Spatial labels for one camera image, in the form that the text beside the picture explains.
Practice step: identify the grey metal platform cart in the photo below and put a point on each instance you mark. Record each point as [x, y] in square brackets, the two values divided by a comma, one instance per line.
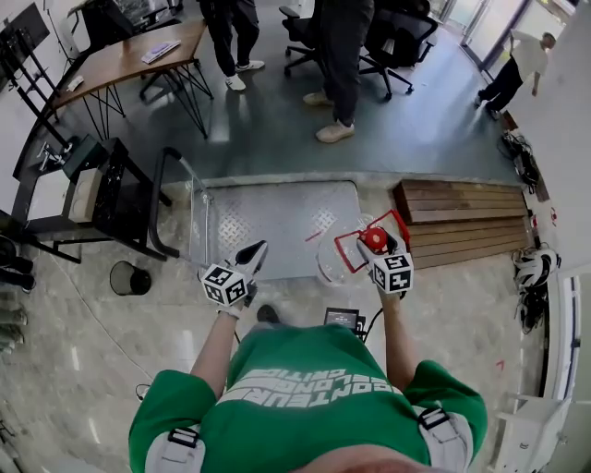
[277, 212]

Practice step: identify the large glass door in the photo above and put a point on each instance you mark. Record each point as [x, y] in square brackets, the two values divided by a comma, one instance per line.
[471, 23]

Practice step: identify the white and black headset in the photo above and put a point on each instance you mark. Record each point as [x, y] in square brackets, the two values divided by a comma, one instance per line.
[535, 268]

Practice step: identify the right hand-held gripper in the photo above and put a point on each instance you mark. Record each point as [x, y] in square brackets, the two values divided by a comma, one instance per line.
[392, 275]

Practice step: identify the black mesh waste bin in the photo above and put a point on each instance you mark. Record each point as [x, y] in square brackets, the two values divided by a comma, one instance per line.
[129, 279]

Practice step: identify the clear bottle with red handle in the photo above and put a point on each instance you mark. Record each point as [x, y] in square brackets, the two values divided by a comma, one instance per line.
[373, 238]

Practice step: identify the brown wooden step platform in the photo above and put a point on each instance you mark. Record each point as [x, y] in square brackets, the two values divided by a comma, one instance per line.
[461, 217]

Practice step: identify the person's green shirt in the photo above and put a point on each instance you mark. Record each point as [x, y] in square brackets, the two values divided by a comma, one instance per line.
[305, 406]

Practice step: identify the beige box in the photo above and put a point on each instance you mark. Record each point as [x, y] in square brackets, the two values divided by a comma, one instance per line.
[83, 194]

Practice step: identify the black flat screen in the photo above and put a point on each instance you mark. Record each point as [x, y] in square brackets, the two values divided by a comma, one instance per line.
[25, 39]

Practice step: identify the red tape strip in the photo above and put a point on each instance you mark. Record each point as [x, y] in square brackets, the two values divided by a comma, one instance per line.
[312, 236]

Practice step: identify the black screen device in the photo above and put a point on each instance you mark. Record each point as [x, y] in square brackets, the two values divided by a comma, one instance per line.
[341, 318]

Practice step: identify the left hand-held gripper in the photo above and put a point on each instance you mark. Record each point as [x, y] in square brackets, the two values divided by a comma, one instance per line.
[224, 284]

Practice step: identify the white cabinet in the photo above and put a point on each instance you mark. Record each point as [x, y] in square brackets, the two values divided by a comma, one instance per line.
[535, 434]

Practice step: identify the brown wooden desk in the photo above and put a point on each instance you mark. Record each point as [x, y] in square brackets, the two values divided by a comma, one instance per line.
[129, 57]

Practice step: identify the person's left forearm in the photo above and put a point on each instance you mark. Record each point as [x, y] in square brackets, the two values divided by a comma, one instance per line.
[214, 351]

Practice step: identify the purple flat pad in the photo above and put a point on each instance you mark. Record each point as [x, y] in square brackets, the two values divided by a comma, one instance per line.
[160, 51]

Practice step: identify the black office chair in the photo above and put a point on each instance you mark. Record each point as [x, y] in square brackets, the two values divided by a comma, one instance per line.
[300, 27]
[401, 37]

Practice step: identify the white flat board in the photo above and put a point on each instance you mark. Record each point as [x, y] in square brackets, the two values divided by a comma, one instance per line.
[51, 196]

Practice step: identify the black side table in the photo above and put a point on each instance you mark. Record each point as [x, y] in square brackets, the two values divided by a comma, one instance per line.
[120, 194]

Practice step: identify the person's right forearm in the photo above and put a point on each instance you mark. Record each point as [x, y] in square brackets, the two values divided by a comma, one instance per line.
[399, 342]

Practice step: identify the person's black left shoe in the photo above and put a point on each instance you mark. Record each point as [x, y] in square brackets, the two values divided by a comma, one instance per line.
[268, 314]

